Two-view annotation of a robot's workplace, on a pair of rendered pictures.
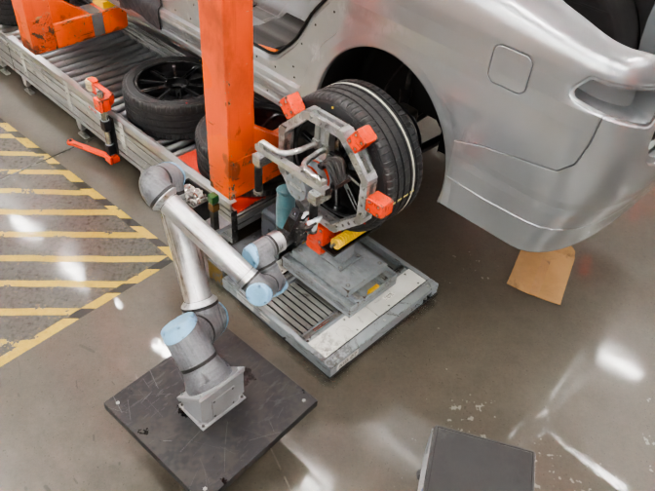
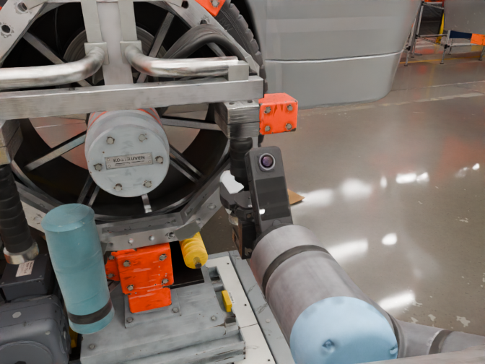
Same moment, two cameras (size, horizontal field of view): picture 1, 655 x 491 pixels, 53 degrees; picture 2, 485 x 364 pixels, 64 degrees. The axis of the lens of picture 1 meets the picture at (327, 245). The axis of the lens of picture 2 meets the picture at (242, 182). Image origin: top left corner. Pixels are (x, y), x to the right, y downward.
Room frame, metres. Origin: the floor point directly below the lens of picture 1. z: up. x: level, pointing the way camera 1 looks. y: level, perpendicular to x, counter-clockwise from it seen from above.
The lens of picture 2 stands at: (1.76, 0.55, 1.11)
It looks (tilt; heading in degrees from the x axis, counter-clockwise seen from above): 27 degrees down; 302
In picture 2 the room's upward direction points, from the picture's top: straight up
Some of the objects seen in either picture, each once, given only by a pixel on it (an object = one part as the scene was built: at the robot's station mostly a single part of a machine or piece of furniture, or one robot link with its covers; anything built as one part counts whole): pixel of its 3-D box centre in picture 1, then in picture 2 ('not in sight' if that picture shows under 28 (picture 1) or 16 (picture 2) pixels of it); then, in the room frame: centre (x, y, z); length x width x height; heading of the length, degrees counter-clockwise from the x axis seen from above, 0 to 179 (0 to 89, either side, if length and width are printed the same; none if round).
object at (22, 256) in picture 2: (258, 178); (8, 210); (2.28, 0.32, 0.83); 0.04 x 0.04 x 0.16
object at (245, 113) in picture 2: (320, 194); (235, 113); (2.08, 0.05, 0.93); 0.09 x 0.05 x 0.05; 139
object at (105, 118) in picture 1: (106, 128); not in sight; (3.34, 1.40, 0.30); 0.09 x 0.05 x 0.50; 49
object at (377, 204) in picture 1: (378, 205); (272, 113); (2.14, -0.20, 0.85); 0.09 x 0.08 x 0.07; 49
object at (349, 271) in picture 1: (341, 243); (147, 278); (2.48, -0.07, 0.32); 0.40 x 0.30 x 0.28; 49
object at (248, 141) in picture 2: (313, 216); (241, 178); (2.06, 0.07, 0.83); 0.04 x 0.04 x 0.16
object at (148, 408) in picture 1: (213, 422); not in sight; (1.49, 0.40, 0.15); 0.60 x 0.60 x 0.30; 52
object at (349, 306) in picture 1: (338, 269); (154, 324); (2.47, -0.07, 0.13); 0.50 x 0.36 x 0.10; 49
